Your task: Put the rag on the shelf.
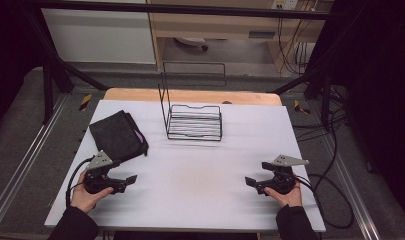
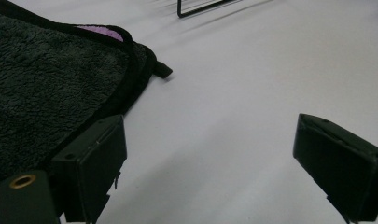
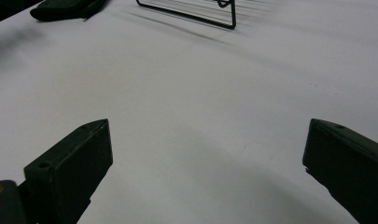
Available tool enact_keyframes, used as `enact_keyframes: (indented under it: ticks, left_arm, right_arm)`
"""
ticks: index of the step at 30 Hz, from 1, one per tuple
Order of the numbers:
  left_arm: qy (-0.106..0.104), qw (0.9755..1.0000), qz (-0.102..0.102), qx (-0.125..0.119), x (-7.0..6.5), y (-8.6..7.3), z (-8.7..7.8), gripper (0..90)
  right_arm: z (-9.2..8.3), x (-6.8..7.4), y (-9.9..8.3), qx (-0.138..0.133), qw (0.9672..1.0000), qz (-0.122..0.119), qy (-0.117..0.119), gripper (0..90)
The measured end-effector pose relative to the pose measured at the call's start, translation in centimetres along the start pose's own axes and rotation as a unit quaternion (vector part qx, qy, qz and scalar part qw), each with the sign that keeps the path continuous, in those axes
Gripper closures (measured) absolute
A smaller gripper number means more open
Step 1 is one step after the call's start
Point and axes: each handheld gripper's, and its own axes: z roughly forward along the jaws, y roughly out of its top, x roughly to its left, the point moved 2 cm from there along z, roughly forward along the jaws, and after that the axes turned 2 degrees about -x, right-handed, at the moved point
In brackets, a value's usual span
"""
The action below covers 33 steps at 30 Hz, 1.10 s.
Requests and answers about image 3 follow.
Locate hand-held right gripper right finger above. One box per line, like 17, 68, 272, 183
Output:
301, 118, 378, 224

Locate dark grey towel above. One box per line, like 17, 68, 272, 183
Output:
30, 0, 108, 22

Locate black wire rack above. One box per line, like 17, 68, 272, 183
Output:
135, 0, 238, 31

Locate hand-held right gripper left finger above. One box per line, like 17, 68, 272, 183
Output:
22, 118, 114, 224

